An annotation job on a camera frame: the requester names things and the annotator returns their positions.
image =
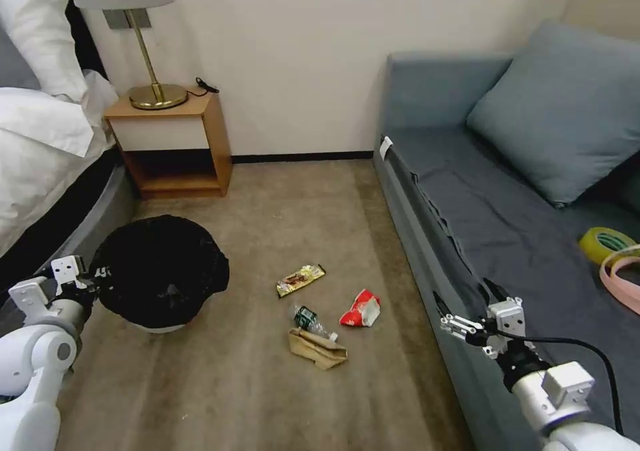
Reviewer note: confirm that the crumpled brown paper bag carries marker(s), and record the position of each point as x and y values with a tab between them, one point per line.
317	352

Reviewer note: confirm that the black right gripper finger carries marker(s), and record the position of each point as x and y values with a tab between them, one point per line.
491	292
462	327

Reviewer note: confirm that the blue sofa cushion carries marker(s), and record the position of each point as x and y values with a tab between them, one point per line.
555	116

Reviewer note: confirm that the grey-blue sofa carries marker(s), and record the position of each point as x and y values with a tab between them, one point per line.
500	231

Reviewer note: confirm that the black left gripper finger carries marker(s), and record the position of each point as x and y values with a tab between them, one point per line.
102	273

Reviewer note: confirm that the grey bed base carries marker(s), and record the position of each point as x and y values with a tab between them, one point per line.
95	206

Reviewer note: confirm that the wooden nightstand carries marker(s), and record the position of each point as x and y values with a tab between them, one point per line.
170	136

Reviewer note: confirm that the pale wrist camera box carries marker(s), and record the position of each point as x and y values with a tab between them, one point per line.
67	269
507	318

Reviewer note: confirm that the grey pillow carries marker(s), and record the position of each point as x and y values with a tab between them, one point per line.
15	66

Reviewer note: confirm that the dark bed headboard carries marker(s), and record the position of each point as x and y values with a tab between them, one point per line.
87	46

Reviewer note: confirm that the red white snack bag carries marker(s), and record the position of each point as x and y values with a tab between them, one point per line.
357	311

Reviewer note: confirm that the crushed green-label plastic bottle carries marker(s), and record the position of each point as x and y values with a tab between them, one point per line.
307	317

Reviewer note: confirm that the pink tape roll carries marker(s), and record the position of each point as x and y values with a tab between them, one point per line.
617	283

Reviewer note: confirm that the brass lamp with grey shade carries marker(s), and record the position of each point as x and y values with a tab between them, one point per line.
150	93

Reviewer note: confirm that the white pillow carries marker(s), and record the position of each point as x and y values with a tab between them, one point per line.
40	31

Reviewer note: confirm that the grey wall socket plate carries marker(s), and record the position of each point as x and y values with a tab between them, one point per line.
116	20

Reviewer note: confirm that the white sofa tag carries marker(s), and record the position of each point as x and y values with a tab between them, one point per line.
385	147

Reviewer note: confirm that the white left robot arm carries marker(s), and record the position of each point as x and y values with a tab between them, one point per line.
25	361

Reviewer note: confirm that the yellow tape roll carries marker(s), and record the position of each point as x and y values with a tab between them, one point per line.
595	243

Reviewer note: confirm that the black bin liner bag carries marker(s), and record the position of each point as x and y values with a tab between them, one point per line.
160	266

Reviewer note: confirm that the gold snack wrapper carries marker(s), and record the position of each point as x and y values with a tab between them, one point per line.
300	280

